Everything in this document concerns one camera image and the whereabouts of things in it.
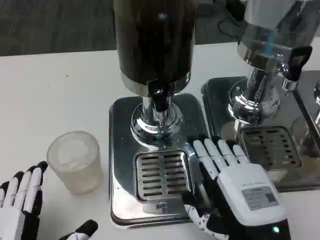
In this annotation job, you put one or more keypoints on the clear ribbed glass cup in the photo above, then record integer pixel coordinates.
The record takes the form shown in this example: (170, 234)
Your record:
(75, 165)

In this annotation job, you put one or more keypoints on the steel slotted drip grid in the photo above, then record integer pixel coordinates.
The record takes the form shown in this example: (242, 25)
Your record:
(270, 145)
(162, 175)

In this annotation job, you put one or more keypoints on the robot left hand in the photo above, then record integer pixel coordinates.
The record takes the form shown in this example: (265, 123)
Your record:
(15, 200)

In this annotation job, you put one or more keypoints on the clear tank drink dispenser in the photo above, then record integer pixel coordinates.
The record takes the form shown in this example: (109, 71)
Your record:
(270, 37)

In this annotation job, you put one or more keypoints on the dark tank drink dispenser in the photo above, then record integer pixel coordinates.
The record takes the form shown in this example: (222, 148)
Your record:
(155, 45)

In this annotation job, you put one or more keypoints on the steel drip tray base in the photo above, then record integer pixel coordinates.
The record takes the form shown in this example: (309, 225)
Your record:
(220, 105)
(122, 160)

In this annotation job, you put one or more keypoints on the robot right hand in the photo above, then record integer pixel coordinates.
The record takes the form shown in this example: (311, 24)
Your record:
(250, 185)

